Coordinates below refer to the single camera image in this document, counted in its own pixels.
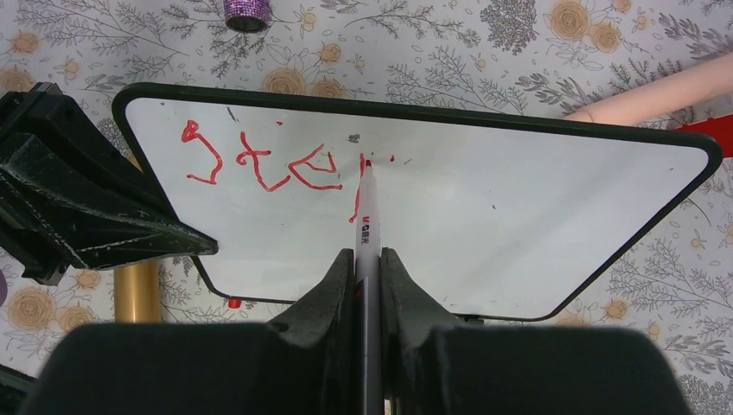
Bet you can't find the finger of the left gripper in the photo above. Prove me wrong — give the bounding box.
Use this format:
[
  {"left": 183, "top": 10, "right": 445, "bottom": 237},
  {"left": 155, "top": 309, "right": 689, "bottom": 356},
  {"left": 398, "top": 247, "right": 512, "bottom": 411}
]
[
  {"left": 1, "top": 83, "right": 171, "bottom": 215},
  {"left": 1, "top": 144, "right": 219, "bottom": 285}
]

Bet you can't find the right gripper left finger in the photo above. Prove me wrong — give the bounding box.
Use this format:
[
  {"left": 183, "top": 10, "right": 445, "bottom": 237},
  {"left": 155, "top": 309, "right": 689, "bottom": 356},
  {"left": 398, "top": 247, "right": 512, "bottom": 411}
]
[{"left": 20, "top": 249, "right": 356, "bottom": 414}]

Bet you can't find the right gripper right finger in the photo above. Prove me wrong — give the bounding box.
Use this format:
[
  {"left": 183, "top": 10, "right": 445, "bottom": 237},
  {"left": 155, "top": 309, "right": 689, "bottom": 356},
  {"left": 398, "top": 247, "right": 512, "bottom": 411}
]
[{"left": 380, "top": 248, "right": 690, "bottom": 414}]

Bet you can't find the red capped whiteboard marker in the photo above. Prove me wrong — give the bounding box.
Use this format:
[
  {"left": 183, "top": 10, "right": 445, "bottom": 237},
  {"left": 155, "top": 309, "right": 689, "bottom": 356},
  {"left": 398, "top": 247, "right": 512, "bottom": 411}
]
[{"left": 354, "top": 160, "right": 384, "bottom": 414}]

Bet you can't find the white whiteboard black frame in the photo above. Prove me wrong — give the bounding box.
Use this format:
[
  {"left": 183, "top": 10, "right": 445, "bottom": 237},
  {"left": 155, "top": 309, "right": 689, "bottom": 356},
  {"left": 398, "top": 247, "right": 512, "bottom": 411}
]
[{"left": 112, "top": 83, "right": 723, "bottom": 321}]

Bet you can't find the purple glitter microphone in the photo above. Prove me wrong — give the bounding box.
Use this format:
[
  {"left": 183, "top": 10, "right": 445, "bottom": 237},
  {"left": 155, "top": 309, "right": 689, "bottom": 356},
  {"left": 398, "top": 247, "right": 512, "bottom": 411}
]
[{"left": 224, "top": 0, "right": 271, "bottom": 33}]

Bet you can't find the red square block with hole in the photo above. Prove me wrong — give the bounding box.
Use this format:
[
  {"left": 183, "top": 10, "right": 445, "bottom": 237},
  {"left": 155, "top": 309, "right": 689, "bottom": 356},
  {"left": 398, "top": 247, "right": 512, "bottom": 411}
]
[{"left": 677, "top": 114, "right": 733, "bottom": 158}]

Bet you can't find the pink toy microphone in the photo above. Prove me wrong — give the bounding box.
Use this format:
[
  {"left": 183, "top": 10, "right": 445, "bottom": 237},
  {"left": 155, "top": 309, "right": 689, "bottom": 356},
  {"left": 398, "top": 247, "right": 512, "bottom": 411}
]
[{"left": 564, "top": 54, "right": 732, "bottom": 126}]

